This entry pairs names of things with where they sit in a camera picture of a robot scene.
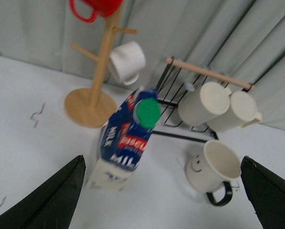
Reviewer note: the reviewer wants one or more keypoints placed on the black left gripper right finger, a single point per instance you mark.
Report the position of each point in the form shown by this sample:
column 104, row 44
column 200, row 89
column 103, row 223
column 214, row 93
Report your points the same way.
column 266, row 192

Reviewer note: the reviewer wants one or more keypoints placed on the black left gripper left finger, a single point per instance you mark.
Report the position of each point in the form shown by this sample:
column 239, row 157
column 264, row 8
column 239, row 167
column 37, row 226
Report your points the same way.
column 52, row 204

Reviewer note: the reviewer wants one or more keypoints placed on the cream smiley mug black handle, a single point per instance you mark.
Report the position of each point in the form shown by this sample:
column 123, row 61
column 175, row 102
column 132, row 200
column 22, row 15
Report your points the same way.
column 212, row 170

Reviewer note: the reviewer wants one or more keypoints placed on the Pascual milk carton green cap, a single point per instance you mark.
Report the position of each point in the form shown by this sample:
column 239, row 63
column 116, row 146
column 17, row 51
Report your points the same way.
column 123, row 139

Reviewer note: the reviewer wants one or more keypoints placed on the right cream ribbed cup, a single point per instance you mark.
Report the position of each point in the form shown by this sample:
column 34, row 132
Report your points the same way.
column 242, row 112

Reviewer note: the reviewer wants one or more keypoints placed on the cream ribbed cup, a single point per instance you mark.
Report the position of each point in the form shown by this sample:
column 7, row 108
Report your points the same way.
column 204, row 104
column 242, row 112

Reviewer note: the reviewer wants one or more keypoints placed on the left cream ribbed cup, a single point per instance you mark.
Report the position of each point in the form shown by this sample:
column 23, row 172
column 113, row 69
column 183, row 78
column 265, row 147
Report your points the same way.
column 204, row 104

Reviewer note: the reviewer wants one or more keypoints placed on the wooden mug tree stand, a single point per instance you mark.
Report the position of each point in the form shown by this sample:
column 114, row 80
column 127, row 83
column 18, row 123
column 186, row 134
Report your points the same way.
column 90, row 106

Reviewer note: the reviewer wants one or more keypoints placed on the white ceramic mug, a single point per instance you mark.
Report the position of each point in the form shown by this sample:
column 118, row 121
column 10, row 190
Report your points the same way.
column 126, row 62

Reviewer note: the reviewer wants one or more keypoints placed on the red enamel mug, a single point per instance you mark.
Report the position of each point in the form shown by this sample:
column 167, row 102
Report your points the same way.
column 103, row 8

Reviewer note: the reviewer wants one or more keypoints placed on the black wire cup rack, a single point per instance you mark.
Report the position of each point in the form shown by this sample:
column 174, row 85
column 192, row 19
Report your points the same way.
column 170, row 75

